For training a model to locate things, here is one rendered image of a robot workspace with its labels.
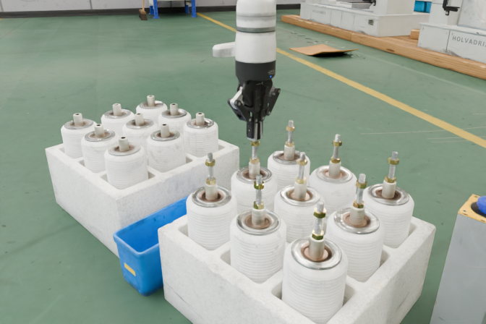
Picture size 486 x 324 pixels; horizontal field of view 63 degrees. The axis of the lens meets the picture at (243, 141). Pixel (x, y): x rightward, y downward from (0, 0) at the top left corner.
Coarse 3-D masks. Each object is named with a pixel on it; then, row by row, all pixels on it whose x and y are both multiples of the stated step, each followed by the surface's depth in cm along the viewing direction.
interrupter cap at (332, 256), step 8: (296, 240) 62; (304, 240) 62; (328, 240) 62; (296, 248) 61; (304, 248) 61; (328, 248) 61; (336, 248) 61; (296, 256) 59; (304, 256) 59; (328, 256) 59; (336, 256) 59; (304, 264) 57; (312, 264) 57; (320, 264) 57; (328, 264) 57; (336, 264) 57
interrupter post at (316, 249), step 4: (324, 236) 59; (312, 240) 58; (316, 240) 58; (320, 240) 58; (324, 240) 58; (312, 244) 58; (316, 244) 58; (320, 244) 58; (324, 244) 59; (312, 248) 59; (316, 248) 58; (320, 248) 58; (312, 252) 59; (316, 252) 59; (320, 252) 59; (312, 256) 59; (316, 256) 59; (320, 256) 59
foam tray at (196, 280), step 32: (416, 224) 79; (192, 256) 71; (224, 256) 72; (384, 256) 72; (416, 256) 73; (192, 288) 74; (224, 288) 66; (256, 288) 63; (352, 288) 64; (384, 288) 64; (416, 288) 80; (192, 320) 78; (224, 320) 70; (256, 320) 63; (288, 320) 57; (352, 320) 57; (384, 320) 69
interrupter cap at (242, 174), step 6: (246, 168) 85; (264, 168) 85; (240, 174) 82; (246, 174) 83; (264, 174) 83; (270, 174) 82; (240, 180) 80; (246, 180) 80; (252, 180) 80; (264, 180) 80
